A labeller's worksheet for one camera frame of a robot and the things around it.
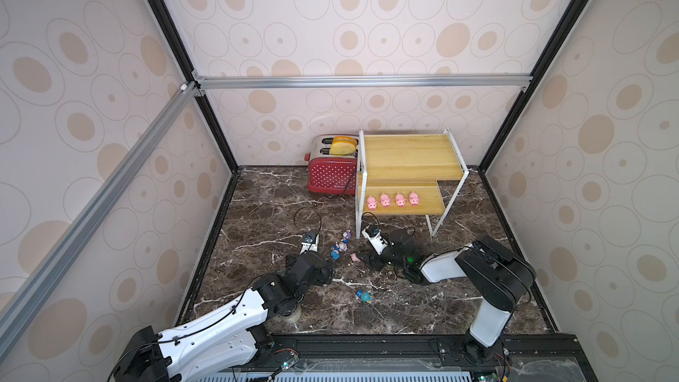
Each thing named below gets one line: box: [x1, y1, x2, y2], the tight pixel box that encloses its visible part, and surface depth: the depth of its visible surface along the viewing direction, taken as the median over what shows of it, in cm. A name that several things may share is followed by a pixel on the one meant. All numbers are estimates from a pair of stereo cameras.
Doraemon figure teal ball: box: [356, 290, 373, 304], surface depth 84 cm
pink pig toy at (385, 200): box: [380, 192, 392, 208], surface depth 89 cm
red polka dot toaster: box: [304, 134, 359, 196], surface depth 105 cm
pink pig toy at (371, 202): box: [366, 194, 378, 211], surface depth 87 cm
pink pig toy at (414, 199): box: [409, 191, 421, 207], surface depth 89 cm
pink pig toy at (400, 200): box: [395, 192, 407, 208], surface depth 89 cm
